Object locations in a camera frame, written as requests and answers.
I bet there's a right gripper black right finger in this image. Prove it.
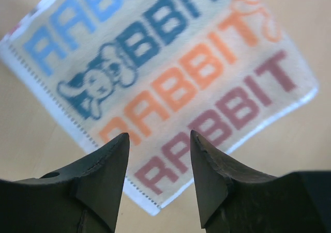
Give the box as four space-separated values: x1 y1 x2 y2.
190 131 330 232

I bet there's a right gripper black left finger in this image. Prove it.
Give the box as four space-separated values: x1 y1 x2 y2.
1 133 129 232

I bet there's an orange and green printed towel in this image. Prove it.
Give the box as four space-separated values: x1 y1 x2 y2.
1 0 318 215

